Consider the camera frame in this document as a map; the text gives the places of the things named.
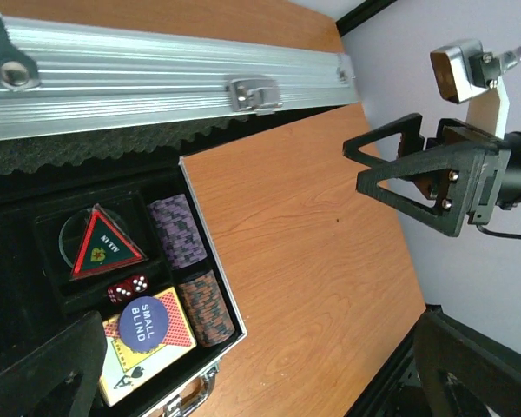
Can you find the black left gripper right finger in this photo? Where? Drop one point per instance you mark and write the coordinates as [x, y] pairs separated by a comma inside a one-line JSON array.
[[463, 372]]

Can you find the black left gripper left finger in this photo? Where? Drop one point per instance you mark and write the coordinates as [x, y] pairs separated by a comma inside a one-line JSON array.
[[56, 374]]

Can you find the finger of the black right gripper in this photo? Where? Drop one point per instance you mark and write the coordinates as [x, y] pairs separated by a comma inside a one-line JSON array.
[[418, 187], [397, 139]]

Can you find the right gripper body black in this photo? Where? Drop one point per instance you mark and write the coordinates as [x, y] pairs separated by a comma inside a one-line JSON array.
[[467, 166]]

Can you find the playing card deck box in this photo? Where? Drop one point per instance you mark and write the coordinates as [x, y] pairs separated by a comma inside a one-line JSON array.
[[124, 370]]

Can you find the blue small blind button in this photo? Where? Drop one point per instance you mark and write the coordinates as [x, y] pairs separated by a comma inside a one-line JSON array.
[[143, 324]]

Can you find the red translucent die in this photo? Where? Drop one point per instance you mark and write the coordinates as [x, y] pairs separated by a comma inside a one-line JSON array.
[[120, 292], [138, 283]]

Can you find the triangular all-in button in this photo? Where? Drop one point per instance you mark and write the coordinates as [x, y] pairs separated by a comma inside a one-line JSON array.
[[104, 247]]

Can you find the clear round acrylic disc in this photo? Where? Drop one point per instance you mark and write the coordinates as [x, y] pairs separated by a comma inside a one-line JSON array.
[[72, 230]]

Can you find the orange 100 chip stack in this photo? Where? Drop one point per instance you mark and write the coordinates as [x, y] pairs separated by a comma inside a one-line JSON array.
[[206, 309]]

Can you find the aluminium poker case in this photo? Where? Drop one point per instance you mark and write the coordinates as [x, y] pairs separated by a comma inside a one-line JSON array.
[[93, 115]]

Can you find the purple 500 chip stack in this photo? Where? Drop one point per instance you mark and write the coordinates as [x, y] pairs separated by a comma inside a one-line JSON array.
[[177, 230]]

